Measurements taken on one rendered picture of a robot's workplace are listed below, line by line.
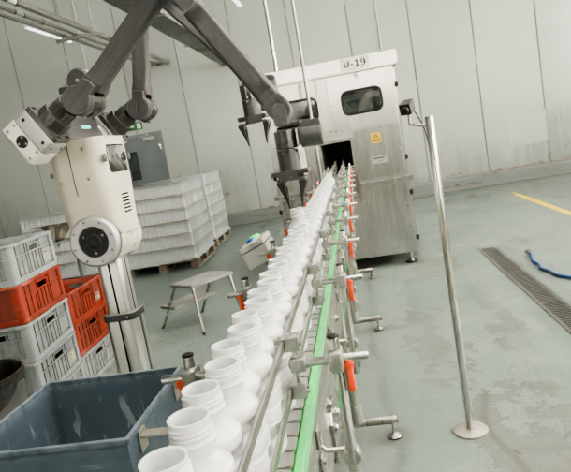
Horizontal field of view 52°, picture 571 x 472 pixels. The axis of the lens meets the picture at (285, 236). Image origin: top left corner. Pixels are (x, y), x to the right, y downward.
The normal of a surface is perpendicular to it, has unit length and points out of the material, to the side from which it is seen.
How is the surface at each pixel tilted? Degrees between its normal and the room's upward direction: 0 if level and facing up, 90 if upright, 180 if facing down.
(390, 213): 90
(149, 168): 90
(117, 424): 90
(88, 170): 90
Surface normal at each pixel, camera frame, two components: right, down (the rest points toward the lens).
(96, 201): -0.07, 0.35
